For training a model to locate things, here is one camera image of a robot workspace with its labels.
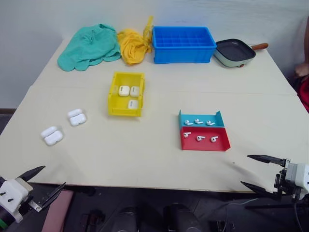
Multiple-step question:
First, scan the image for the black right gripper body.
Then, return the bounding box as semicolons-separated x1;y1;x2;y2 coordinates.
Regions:
274;159;302;203

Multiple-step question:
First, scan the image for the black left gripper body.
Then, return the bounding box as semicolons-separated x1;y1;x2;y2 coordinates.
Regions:
15;177;43;213

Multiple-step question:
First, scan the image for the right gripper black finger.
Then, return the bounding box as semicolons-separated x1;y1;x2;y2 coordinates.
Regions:
240;180;279;196
247;154;284;166

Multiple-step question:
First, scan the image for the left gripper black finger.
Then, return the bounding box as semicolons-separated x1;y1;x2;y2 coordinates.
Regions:
20;165;46;182
42;182;66;208

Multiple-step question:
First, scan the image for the yellow plastic bin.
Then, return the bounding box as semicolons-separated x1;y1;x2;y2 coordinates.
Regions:
107;71;145;117

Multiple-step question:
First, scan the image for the pink flat panel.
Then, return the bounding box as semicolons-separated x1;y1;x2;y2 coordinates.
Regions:
41;189;74;232

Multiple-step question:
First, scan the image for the teal plastic tray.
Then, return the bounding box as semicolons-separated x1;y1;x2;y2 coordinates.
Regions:
178;110;225;128

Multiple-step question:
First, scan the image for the red plastic tray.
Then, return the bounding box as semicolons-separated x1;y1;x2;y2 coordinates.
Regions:
180;126;231;152

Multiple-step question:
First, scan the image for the dark rounded shape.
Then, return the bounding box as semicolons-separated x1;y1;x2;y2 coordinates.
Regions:
108;206;141;232
163;204;204;232

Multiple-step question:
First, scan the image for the person in red clothing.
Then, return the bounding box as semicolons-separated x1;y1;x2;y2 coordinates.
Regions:
293;14;309;114

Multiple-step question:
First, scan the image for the blue plastic divided crate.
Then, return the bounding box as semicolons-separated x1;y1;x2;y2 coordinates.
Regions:
152;26;217;65

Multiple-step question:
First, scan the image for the green crumpled cloth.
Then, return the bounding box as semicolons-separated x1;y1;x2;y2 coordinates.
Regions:
57;23;121;72

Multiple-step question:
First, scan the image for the yellow crumpled cloth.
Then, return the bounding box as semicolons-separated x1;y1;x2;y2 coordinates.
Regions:
117;28;153;66

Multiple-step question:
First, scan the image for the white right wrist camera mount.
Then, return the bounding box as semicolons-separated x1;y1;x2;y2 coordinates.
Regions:
285;163;309;194

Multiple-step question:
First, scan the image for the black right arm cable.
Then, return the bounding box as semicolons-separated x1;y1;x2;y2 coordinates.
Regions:
293;202;306;232

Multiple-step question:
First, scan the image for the mint electric pan wooden handle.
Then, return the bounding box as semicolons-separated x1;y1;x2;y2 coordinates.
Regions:
213;38;269;69

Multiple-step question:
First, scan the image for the yellow translucent strap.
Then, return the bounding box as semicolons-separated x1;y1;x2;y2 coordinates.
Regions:
142;15;155;53

